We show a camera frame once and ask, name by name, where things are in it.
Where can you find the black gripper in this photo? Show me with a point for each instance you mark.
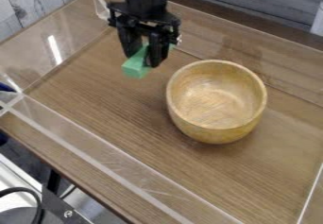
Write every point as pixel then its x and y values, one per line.
pixel 144 18

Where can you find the blue object left edge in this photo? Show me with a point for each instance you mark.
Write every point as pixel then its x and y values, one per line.
pixel 5 88

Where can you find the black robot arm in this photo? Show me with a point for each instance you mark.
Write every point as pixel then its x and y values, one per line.
pixel 144 18

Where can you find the clear acrylic enclosure wall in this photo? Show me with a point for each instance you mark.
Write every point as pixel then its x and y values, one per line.
pixel 100 128

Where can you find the green rectangular block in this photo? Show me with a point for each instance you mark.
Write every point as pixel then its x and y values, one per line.
pixel 139 62

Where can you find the black table leg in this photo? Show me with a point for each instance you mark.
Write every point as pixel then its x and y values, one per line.
pixel 53 182

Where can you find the brown wooden bowl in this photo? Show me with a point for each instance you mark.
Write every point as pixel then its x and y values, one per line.
pixel 216 101

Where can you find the black metal bracket with screw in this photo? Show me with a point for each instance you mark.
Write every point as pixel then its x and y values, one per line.
pixel 57 212

